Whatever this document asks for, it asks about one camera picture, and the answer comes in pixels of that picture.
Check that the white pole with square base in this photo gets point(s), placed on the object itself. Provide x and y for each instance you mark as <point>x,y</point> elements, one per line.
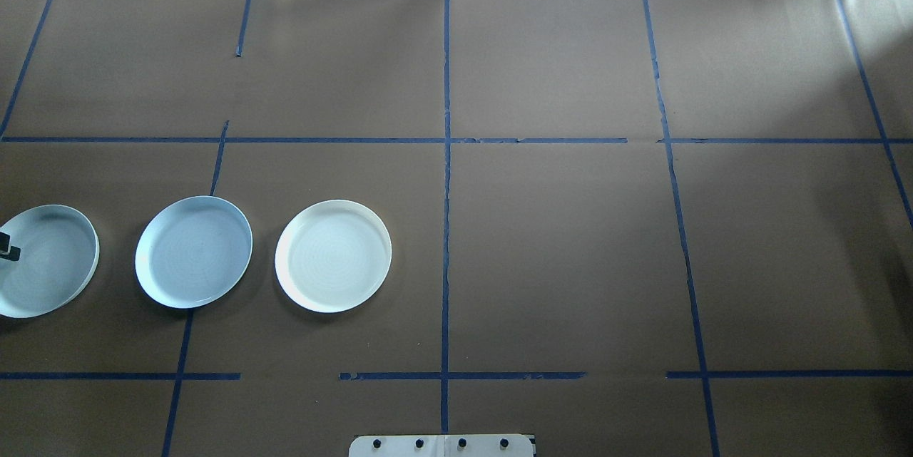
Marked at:
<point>399,451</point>

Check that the white ceramic plate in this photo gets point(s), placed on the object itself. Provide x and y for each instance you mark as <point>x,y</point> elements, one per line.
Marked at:
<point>332,257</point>

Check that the light blue ceramic plate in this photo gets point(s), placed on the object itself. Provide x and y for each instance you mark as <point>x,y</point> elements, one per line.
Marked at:
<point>192,254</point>

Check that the pale grey-blue ceramic plate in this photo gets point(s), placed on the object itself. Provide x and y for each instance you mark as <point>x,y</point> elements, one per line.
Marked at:
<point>50,271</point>

